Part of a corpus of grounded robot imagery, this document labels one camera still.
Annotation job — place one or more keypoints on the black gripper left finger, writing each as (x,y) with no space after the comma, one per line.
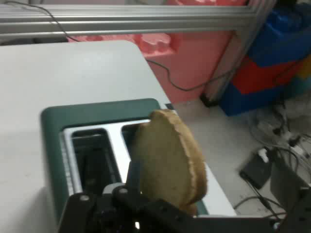
(97,213)

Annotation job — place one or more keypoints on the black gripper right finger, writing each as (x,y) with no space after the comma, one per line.
(298,213)

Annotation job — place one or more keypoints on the brown toast bread slice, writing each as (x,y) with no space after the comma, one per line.
(165,157)

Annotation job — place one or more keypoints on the grey box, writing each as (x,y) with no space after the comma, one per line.
(286,184)

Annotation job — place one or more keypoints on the black power adapter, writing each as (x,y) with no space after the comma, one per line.
(255,172)

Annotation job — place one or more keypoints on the white plug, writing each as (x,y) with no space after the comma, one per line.
(263,155)

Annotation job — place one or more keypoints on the dark green two-slot toaster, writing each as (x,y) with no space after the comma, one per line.
(97,111)

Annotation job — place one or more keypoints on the small black table tag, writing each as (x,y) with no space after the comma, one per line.
(169,106)

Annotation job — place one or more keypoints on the blue red yellow block stack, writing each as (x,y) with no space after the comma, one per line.
(272,72)

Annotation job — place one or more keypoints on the pink foam block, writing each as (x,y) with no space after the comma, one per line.
(194,60)

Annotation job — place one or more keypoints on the aluminium frame upright post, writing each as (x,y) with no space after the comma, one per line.
(240,48)

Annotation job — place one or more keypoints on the aluminium frame horizontal rail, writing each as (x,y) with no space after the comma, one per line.
(121,21)

